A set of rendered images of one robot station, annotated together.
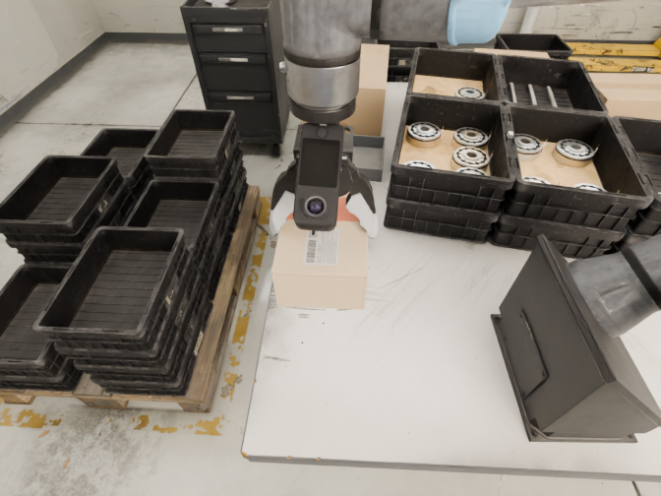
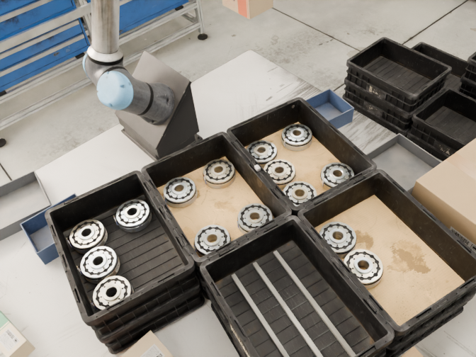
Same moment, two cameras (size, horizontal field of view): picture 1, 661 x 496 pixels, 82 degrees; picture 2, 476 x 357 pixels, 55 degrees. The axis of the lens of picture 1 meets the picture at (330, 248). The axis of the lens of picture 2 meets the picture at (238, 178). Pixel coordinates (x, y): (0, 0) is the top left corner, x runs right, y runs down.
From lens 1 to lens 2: 198 cm
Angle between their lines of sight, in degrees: 78
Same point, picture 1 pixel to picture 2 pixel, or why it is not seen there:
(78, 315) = (395, 64)
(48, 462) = not seen: hidden behind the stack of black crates
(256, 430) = (253, 54)
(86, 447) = not seen: hidden behind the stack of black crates
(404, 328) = (236, 109)
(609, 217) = (163, 176)
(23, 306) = (456, 76)
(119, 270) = (419, 83)
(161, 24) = not seen: outside the picture
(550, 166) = (222, 219)
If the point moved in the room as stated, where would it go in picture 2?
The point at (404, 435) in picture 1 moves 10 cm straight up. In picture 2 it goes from (205, 82) to (202, 64)
